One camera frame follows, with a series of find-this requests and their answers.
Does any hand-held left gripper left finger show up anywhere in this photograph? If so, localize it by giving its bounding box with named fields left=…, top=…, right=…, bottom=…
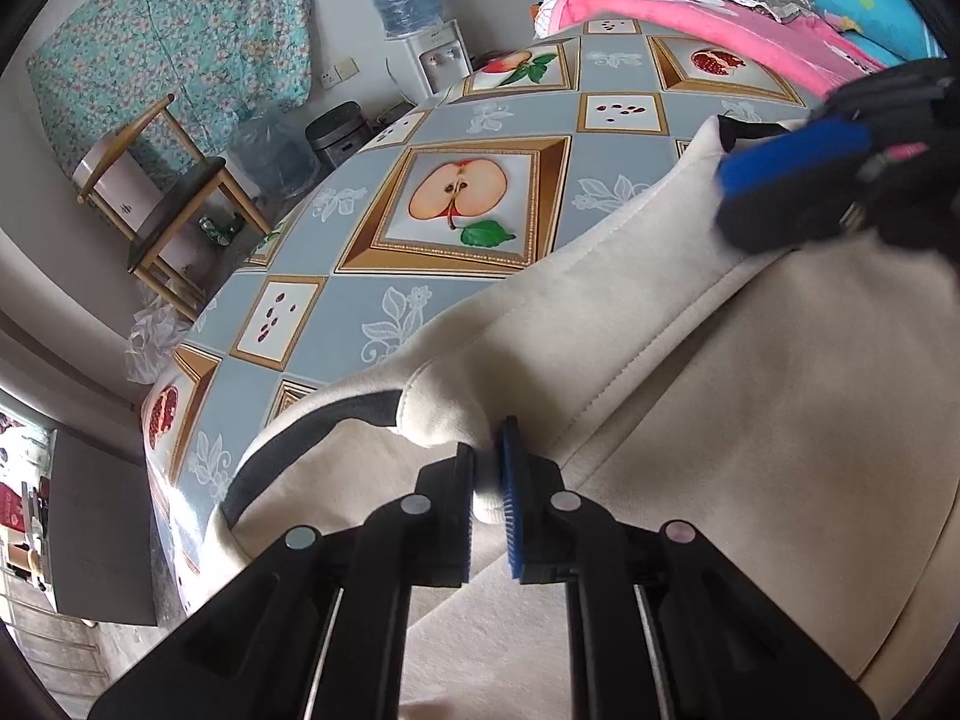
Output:
left=86, top=442, right=481, bottom=720

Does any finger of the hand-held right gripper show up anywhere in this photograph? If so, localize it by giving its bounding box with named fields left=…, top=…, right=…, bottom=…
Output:
left=715, top=117, right=875, bottom=203
left=712, top=180, right=872, bottom=253

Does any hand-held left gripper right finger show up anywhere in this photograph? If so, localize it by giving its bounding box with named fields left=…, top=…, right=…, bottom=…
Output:
left=491, top=416, right=878, bottom=720

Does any cream sweatshirt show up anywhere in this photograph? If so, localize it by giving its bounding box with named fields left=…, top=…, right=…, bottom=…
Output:
left=202, top=116, right=960, bottom=720

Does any blue plush pillow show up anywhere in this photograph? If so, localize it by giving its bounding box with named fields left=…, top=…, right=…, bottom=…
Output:
left=793, top=0, right=947, bottom=70

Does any pink floral blanket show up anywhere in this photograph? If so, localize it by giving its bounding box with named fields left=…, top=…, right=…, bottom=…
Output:
left=534, top=0, right=892, bottom=100

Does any fruit print tablecloth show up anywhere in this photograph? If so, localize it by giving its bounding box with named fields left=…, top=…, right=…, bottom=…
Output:
left=139, top=15, right=826, bottom=616

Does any white crumpled plastic bag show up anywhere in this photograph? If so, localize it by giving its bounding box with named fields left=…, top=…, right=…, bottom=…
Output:
left=123, top=295, right=220, bottom=385

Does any grey cabinet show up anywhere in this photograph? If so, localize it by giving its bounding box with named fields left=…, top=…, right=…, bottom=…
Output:
left=43, top=427, right=160, bottom=628

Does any green can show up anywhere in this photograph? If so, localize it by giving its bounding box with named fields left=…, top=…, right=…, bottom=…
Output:
left=198, top=213, right=245, bottom=247

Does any white water dispenser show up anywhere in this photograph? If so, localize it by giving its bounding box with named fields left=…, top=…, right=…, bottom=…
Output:
left=385, top=19, right=475, bottom=103

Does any black waste bin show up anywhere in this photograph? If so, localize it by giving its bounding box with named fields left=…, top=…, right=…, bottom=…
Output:
left=304, top=100, right=373, bottom=170

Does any empty clear water jug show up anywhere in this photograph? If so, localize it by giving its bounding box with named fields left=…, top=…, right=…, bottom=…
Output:
left=227, top=101, right=321, bottom=201

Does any wooden chair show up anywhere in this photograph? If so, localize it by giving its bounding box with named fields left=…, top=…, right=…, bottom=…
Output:
left=75, top=94, right=275, bottom=325

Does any teal floral hanging cloth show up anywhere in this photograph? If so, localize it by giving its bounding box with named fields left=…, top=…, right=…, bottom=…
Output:
left=26, top=0, right=336, bottom=182

